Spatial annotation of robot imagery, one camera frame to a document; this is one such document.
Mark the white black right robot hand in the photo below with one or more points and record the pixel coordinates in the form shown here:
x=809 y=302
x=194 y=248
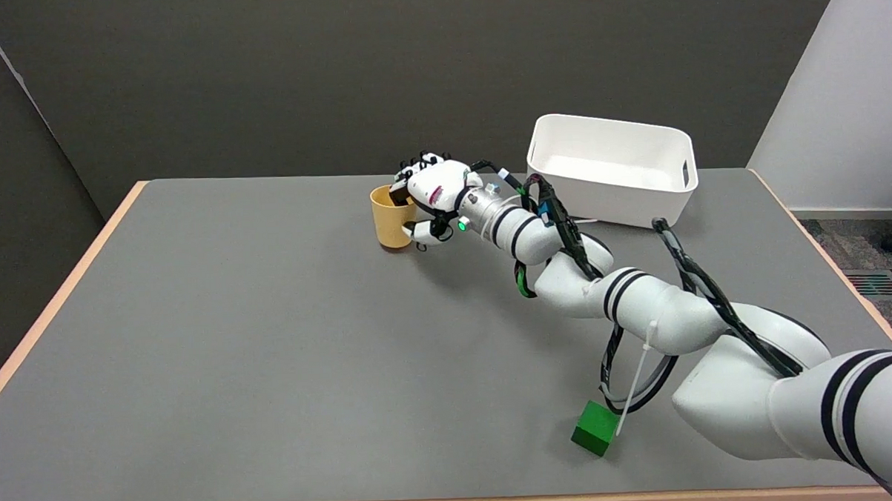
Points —
x=440 y=184

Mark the yellow plastic cup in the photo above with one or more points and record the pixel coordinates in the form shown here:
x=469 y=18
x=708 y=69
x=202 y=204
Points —
x=387 y=223

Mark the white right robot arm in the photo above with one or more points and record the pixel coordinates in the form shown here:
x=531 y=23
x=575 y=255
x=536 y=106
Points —
x=656 y=310

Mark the white plastic bin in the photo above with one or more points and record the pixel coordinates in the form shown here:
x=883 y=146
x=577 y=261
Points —
x=605 y=137

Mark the white zip tie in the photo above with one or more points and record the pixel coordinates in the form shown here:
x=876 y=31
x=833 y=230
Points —
x=636 y=385

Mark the green wooden cube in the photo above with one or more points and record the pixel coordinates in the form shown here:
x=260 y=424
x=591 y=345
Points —
x=593 y=429

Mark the floor vent grille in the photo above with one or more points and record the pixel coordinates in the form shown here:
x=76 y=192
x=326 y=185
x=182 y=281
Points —
x=874 y=284

